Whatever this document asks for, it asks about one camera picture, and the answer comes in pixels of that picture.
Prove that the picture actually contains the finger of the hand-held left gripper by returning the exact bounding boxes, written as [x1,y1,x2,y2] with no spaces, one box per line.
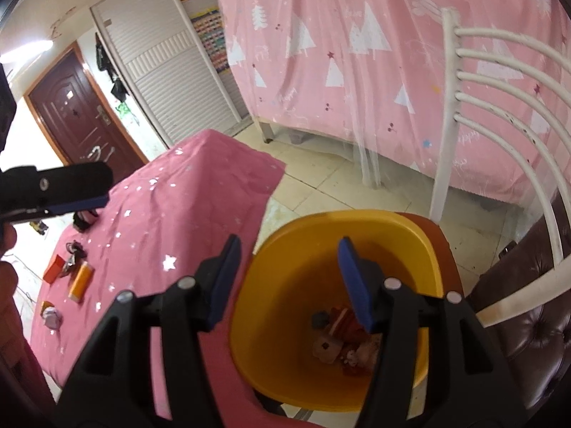
[0,162,113,215]
[0,209,51,228]

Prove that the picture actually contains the black hanging bag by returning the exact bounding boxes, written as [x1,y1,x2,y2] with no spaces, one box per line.
[95,36,114,72]
[109,76,130,101]

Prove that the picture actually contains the person's left forearm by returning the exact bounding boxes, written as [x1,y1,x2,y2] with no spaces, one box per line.
[0,259,61,415]

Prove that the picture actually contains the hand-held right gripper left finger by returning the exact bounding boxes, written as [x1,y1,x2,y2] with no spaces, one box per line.
[56,234,242,428]

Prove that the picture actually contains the pink star tablecloth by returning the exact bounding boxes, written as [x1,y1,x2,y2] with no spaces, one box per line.
[29,129,286,428]

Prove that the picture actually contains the peach sock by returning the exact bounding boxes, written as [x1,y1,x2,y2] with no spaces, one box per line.
[312,334,344,362]

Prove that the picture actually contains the black wall television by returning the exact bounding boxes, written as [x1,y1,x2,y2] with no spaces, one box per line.
[0,65,16,152]

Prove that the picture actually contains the cream sock ball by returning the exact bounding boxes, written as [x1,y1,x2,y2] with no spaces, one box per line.
[343,341,380,368]

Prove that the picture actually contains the colourful grid poster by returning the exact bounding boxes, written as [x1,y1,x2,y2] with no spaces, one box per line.
[191,6,231,73]

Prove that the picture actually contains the dark red door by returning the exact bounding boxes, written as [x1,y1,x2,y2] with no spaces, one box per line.
[26,40,150,172]

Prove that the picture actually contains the yellow plastic bin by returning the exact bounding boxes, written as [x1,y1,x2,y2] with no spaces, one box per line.
[229,209,465,415]

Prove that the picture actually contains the white metal chair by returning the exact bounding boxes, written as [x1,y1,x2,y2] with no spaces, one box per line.
[429,8,571,327]

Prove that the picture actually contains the wooden bed frame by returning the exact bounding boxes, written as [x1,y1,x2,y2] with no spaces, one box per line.
[252,111,313,146]

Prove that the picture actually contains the black and white sock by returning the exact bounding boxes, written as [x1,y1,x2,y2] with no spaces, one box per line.
[74,209,99,233]

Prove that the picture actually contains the white louvered wardrobe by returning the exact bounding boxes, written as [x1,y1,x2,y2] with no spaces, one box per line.
[90,0,253,149]

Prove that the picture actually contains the ceiling lamp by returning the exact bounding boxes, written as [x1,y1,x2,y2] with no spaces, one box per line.
[0,38,54,61]

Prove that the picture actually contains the red striped sock roll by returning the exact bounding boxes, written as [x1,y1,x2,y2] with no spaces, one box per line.
[330,305,364,335]

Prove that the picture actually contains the orange cardboard box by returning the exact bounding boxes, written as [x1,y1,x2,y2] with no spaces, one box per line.
[43,254,67,284]
[69,264,94,302]

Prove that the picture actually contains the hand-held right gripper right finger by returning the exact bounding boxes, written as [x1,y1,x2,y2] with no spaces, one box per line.
[338,236,529,428]

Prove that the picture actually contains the pink tree print curtain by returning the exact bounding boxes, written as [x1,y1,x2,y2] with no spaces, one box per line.
[212,0,571,208]

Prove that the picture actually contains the brown tufted seat cushion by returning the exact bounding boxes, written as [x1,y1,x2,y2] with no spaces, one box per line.
[466,192,571,428]

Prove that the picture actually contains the silver wrapper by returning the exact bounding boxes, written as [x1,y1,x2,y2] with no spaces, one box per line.
[41,305,63,331]

